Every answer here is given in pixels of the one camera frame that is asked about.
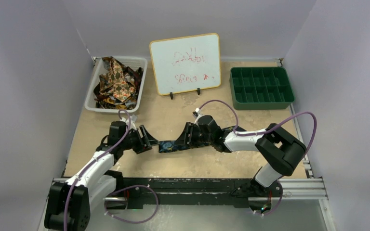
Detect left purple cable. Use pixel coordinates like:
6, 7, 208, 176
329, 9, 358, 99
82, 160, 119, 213
63, 109, 159, 231

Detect green compartment tray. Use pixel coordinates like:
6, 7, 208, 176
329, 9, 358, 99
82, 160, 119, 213
229, 67, 295, 110

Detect small whiteboard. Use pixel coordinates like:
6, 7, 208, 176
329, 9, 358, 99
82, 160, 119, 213
149, 33, 222, 96

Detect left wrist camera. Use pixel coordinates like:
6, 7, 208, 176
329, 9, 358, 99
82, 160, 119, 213
120, 115, 137, 130

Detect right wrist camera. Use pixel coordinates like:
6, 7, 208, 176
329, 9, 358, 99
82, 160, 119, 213
192, 107, 203, 124

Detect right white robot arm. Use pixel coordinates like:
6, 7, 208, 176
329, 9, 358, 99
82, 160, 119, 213
174, 115, 307, 196

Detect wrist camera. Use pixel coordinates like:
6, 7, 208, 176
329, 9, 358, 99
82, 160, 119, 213
192, 107, 203, 124
120, 115, 137, 130

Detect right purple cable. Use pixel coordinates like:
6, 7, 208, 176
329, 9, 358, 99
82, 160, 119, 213
195, 100, 318, 218

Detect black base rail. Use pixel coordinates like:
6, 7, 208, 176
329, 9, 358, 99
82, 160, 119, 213
111, 178, 282, 210

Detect aluminium frame rail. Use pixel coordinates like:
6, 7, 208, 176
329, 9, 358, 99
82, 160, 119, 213
46, 177, 329, 202

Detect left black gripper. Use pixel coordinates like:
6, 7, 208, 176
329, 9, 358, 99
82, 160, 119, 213
120, 125, 159, 154

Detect blue floral necktie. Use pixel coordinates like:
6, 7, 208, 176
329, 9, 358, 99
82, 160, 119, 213
159, 141, 187, 154

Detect orange patterned necktie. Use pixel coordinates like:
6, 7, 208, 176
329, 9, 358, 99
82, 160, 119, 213
95, 56, 138, 105

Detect white plastic basket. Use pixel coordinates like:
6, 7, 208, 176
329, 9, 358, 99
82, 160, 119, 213
84, 56, 148, 114

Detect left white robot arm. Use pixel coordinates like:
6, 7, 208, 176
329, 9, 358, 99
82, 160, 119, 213
44, 121, 159, 231

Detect purple cable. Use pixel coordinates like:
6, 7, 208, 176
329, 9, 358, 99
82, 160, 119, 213
63, 109, 159, 231
195, 100, 318, 218

